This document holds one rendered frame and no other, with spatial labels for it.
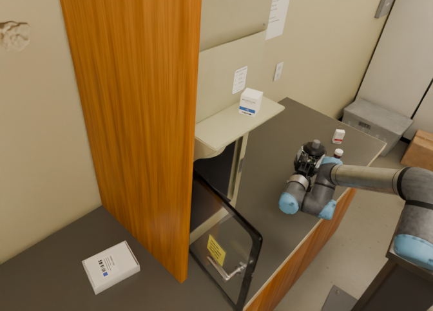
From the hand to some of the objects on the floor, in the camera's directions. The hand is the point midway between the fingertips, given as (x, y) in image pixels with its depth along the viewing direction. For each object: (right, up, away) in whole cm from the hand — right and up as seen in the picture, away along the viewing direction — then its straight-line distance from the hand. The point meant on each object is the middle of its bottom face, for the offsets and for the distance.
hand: (312, 154), depth 142 cm
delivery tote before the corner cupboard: (+125, +13, +216) cm, 250 cm away
